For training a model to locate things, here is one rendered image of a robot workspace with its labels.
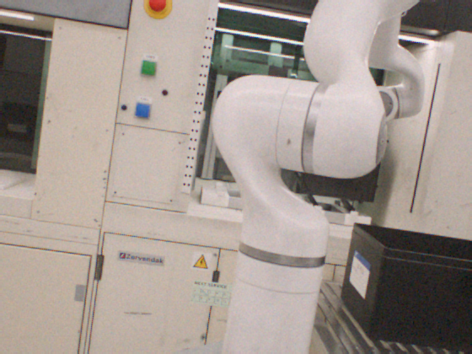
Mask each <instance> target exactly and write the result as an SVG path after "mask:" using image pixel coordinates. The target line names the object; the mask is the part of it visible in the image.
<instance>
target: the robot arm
mask: <svg viewBox="0 0 472 354"><path fill-rule="evenodd" d="M418 1H419V0H319V2H318V4H317V6H316V8H315V10H314V12H313V14H312V16H311V18H310V20H309V22H308V27H307V29H306V31H305V35H304V58H305V61H306V62H307V65H308V69H309V70H310V72H311V73H312V74H313V76H314V78H315V79H317V80H318V81H319V83H315V82H309V81H303V80H297V79H289V78H274V77H267V76H248V77H242V78H237V79H235V80H234V81H232V82H231V83H230V84H229V85H228V86H227V87H225V89H224V90H223V91H222V93H221V95H220V96H219V98H218V99H217V102H216V106H215V109H214V111H213V116H212V129H213V135H214V138H215V141H216V144H217V146H218V148H219V150H220V152H221V154H222V157H223V160H224V161H225V163H226V164H227V166H228V168H229V169H230V171H231V173H232V175H233V177H234V178H235V179H236V182H237V184H238V186H239V193H240V195H241V199H242V204H243V221H242V228H241V234H240V240H239V253H238V259H237V264H236V269H235V274H234V279H233V289H232V294H231V298H230V304H229V309H228V318H227V323H226V328H225V333H224V338H223V348H222V350H221V351H213V352H211V353H208V354H308V350H309V346H310V341H311V337H312V332H313V327H314V319H315V315H316V310H317V306H318V301H319V293H320V288H321V283H322V275H323V270H324V265H325V257H326V252H327V247H328V243H329V236H330V225H329V222H328V220H327V218H326V217H325V215H324V214H323V213H322V212H320V211H319V210H318V209H316V208H315V207H314V206H312V205H310V204H308V203H307V202H306V201H305V200H304V199H302V198H301V197H299V196H297V195H295V194H293V193H292V192H291V191H290V190H289V189H288V187H287V186H286V185H285V183H284V182H283V180H282V178H281V176H280V174H279V168H283V169H290V170H295V171H299V172H304V173H309V174H317V175H322V176H326V177H331V178H358V177H362V176H364V175H366V174H368V173H370V172H371V171H372V170H373V169H374V168H375V167H376V166H377V165H378V163H379V162H380V161H381V159H382V158H383V157H384V152H385V148H386V146H387V140H388V133H387V122H388V121H390V120H394V119H400V118H406V117H411V116H414V115H417V114H419V113H420V111H421V108H422V105H423V99H424V93H425V77H424V73H423V71H422V69H421V66H420V65H419V63H418V61H417V60H416V59H415V58H414V57H413V56H412V55H411V54H410V53H409V52H408V51H407V50H406V49H404V48H402V47H401V46H399V37H400V24H401V13H403V12H404V11H406V10H408V9H410V8H411V7H413V6H414V5H415V4H417V2H418ZM368 67H375V68H381V69H387V70H390V71H394V72H398V73H400V74H402V75H403V83H402V84H400V85H397V86H390V87H384V86H376V84H375V82H374V81H373V79H372V77H371V75H370V72H369V69H368Z"/></svg>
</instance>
